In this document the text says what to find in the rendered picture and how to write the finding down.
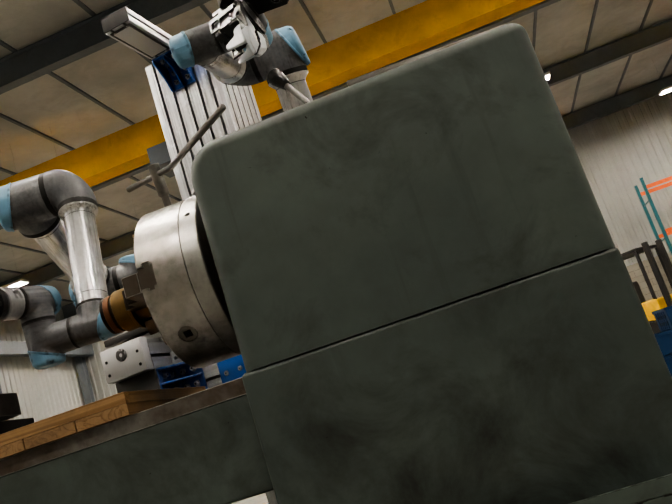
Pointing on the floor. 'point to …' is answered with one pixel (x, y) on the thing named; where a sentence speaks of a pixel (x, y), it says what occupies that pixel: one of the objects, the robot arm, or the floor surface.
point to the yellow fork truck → (655, 277)
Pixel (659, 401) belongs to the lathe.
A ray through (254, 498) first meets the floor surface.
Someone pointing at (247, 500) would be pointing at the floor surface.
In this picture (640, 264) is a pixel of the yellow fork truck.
